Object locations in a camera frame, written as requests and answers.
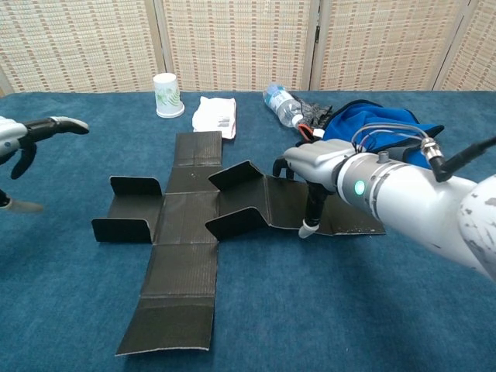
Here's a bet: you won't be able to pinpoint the blue carpeted table surface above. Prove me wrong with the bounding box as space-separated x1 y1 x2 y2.
0 89 496 372

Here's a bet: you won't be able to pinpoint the grey knit work gloves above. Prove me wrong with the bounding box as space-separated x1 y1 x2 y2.
292 95 334 140

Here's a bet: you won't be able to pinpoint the black cardboard box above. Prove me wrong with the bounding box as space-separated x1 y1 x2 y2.
91 130 387 357

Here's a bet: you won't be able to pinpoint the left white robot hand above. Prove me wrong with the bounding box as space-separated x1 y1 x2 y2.
0 115 90 214

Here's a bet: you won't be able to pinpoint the white paper cup green print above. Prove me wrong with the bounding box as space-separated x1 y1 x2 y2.
153 72 185 119

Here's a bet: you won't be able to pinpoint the white tissue packet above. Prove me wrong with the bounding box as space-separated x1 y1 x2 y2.
191 95 238 141

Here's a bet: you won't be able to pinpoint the clear plastic water bottle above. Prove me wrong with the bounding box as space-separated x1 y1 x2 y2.
262 82 307 129

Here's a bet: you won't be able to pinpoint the blue microfibre cloth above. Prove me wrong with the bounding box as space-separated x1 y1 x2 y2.
296 99 445 170

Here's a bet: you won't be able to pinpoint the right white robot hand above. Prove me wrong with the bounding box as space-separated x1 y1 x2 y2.
272 138 356 239

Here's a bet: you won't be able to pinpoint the beige woven folding screen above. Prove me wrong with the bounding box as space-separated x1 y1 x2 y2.
0 0 496 96

